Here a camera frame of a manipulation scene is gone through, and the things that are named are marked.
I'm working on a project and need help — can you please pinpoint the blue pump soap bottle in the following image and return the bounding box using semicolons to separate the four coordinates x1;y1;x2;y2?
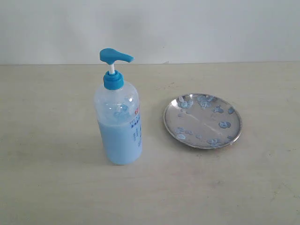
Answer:
94;48;143;165

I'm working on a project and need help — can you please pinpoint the round steel plate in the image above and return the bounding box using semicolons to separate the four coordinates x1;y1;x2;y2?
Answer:
163;93;242;150

